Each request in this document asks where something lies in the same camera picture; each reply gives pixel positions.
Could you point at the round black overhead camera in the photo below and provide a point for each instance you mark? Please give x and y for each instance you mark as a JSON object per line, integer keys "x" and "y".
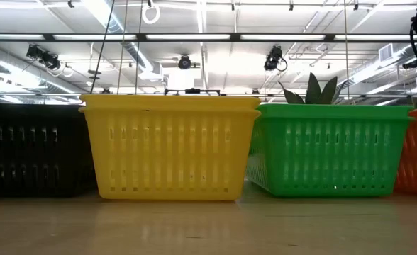
{"x": 184, "y": 62}

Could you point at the green plant in white pot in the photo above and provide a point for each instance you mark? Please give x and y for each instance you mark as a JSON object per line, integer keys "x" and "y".
{"x": 315, "y": 93}

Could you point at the black overhead light bar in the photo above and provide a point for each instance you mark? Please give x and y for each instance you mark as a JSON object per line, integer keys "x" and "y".
{"x": 141, "y": 37}

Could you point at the yellow plastic basket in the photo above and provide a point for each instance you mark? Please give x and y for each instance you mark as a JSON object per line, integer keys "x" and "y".
{"x": 169, "y": 101}
{"x": 169, "y": 159}

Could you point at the green plastic basket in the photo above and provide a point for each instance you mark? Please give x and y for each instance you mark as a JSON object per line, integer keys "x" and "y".
{"x": 329, "y": 159}
{"x": 336, "y": 110}

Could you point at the black metal stand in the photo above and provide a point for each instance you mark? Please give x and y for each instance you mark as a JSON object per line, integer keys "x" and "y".
{"x": 192, "y": 91}

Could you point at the black plastic basket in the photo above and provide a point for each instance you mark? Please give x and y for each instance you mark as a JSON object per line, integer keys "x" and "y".
{"x": 34, "y": 159}

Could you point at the black ceiling camera cluster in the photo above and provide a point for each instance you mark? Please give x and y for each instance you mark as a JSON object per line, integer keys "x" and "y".
{"x": 43, "y": 57}

